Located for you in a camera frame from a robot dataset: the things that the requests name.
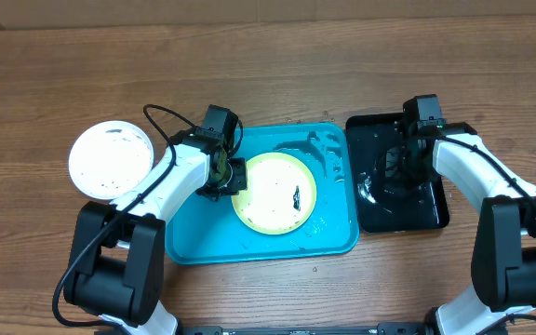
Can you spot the yellow plate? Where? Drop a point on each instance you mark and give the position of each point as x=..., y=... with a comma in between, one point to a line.
x=280, y=197

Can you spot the teal plastic tray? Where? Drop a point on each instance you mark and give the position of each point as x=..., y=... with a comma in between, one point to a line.
x=204, y=232

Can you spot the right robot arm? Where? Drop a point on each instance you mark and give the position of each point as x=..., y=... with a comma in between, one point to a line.
x=503, y=265

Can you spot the black plastic tray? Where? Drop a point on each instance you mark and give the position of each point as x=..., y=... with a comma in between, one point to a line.
x=385, y=201

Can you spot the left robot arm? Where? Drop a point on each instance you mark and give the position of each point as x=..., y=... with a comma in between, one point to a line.
x=116, y=264

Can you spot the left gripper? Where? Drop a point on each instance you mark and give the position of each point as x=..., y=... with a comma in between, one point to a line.
x=239, y=181

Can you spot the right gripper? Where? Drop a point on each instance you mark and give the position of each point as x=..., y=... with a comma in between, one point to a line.
x=393, y=174

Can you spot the white plate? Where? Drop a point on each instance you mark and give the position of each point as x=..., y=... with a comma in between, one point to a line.
x=109, y=159

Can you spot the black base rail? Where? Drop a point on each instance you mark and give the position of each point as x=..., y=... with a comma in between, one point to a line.
x=383, y=328

